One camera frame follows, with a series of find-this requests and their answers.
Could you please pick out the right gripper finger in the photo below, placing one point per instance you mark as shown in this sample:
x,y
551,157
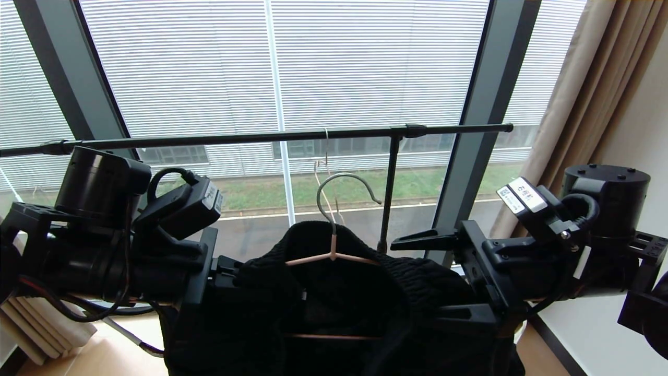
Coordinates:
x,y
464,318
433,240

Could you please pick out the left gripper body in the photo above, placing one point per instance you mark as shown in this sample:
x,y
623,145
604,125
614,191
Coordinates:
x,y
167,277

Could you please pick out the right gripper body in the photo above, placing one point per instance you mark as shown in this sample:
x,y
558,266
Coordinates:
x,y
522,271

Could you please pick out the pink clothes hanger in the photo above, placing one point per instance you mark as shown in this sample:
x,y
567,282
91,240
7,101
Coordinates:
x,y
326,151
333,245

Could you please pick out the black shorts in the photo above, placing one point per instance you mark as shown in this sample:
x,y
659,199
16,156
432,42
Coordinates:
x,y
339,303

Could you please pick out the black clothes rack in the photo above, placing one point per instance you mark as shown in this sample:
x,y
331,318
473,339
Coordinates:
x,y
235,138

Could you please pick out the beige curtain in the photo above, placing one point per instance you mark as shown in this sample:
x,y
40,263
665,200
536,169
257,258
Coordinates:
x,y
47,329
589,104

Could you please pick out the window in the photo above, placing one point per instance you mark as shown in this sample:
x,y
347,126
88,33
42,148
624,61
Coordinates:
x,y
365,62

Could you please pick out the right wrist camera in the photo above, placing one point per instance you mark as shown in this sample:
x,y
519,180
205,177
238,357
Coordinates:
x,y
537,209

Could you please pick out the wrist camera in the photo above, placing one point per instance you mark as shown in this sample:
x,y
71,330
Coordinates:
x,y
537,209
188,209

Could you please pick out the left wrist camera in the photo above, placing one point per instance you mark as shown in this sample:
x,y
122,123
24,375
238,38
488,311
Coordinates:
x,y
188,209

